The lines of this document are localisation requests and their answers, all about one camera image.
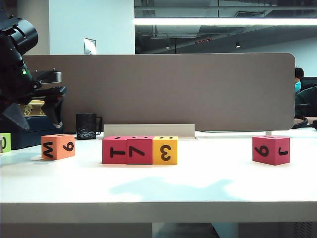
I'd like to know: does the person in dark green jacket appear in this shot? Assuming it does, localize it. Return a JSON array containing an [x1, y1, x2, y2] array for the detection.
[[294, 85, 317, 117]]

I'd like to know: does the yellow ornate box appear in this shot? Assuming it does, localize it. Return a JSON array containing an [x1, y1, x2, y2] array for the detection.
[[21, 98, 48, 117]]

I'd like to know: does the dark blue box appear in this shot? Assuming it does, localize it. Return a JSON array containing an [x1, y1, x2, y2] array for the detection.
[[0, 115, 64, 150]]

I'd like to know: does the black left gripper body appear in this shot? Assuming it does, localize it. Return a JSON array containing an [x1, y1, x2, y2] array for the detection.
[[0, 83, 67, 110]]

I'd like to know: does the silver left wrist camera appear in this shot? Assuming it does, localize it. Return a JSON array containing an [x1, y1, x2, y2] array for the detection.
[[34, 70, 62, 84]]

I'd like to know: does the red foam block letter T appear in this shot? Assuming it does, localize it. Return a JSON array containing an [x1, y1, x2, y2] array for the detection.
[[102, 136, 129, 165]]

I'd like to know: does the yellow foam block 3 N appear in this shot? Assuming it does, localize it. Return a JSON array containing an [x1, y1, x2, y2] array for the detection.
[[152, 136, 178, 165]]

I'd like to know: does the brown desk divider panel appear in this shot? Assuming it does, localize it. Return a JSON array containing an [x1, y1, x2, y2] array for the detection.
[[22, 53, 296, 132]]

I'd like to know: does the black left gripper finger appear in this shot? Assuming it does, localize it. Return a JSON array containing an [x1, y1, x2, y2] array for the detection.
[[42, 94, 67, 129], [1, 103, 30, 130]]

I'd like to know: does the silver wall sign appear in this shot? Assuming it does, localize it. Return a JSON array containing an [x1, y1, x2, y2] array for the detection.
[[83, 38, 97, 55]]

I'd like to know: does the red foam block 6 J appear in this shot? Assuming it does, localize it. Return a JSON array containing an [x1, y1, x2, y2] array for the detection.
[[252, 135, 290, 166]]

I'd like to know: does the orange foam block M 6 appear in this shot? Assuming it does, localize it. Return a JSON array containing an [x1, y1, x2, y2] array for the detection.
[[41, 134, 76, 161]]

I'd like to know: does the green foam block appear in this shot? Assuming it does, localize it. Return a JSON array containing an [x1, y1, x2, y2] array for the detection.
[[0, 132, 12, 153]]

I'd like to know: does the red foam block 7 R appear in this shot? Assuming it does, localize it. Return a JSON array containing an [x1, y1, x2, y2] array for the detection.
[[126, 135, 154, 165]]

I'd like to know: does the person with blue face mask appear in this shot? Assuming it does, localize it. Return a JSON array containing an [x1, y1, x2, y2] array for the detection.
[[295, 67, 305, 94]]

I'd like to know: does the black mug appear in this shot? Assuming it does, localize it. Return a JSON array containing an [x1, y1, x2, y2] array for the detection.
[[75, 113, 104, 140]]

